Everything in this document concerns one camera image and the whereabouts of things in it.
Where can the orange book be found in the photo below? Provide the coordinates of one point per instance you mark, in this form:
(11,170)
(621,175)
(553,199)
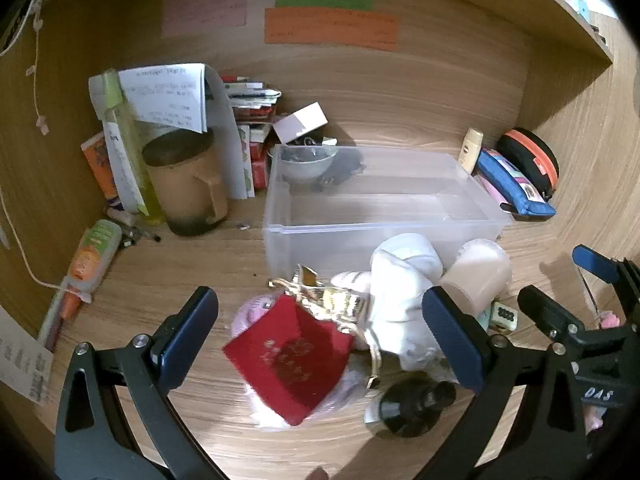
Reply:
(100,165)

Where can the white handwritten paper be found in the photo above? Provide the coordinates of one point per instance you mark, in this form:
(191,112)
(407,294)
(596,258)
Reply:
(22,360)

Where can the pink flat pouch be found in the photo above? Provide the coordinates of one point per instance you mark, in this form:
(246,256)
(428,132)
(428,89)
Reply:
(487,187)

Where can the small white box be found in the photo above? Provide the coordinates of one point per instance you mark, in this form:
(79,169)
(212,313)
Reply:
(300,122)

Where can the cream tube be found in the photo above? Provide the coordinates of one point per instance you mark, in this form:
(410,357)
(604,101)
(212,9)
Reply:
(471,152)

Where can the brown ceramic mug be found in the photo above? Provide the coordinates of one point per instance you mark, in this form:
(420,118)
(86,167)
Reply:
(182,185)

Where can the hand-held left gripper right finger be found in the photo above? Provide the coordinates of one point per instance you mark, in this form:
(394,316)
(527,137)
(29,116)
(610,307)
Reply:
(450,342)

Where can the white printed paper sheet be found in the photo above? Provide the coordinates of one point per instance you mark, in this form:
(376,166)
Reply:
(165,95)

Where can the orange and green tube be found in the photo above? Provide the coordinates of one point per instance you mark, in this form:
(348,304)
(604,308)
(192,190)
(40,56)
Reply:
(92,257)

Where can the stack of books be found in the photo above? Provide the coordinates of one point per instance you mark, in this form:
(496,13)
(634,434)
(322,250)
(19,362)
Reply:
(252,105)

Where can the dark glass bottle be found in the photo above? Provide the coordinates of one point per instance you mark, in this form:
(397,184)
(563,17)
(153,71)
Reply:
(407,407)

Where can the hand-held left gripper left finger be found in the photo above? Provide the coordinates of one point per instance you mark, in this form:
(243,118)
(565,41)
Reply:
(187,332)

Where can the red envelope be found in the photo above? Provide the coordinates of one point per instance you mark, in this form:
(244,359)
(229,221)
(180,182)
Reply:
(287,355)

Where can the grey bowl of clips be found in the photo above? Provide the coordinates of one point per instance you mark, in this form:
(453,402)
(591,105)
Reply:
(305,162)

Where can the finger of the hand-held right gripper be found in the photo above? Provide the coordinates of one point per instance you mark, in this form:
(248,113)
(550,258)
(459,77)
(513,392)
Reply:
(545,310)
(595,262)

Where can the long white paper strip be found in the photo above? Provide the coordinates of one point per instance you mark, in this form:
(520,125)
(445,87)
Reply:
(227,135)

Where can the blue pencil case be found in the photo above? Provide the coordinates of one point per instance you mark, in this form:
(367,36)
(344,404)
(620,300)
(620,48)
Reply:
(520,185)

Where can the white plastic cup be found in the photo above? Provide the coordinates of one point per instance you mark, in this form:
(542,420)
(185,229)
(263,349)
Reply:
(477,270)

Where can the orange paper note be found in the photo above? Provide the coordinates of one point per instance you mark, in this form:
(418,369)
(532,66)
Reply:
(330,30)

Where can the black and orange round case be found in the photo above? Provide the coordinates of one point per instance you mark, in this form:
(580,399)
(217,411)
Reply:
(535,157)

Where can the clear plastic container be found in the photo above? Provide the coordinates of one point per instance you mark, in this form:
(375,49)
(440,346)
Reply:
(390,195)

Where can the pink paper note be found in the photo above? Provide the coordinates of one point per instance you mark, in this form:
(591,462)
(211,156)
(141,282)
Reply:
(205,10)

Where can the pink round lid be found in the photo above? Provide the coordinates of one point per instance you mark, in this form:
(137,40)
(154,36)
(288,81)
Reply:
(250,312)

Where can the white plush toy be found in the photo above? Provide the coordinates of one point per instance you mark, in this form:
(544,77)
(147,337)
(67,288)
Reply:
(400,290)

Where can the yellow-green clear bottle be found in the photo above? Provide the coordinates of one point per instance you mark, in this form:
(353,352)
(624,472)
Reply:
(127,155)

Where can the green paper note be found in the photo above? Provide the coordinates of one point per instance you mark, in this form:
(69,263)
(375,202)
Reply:
(322,1)

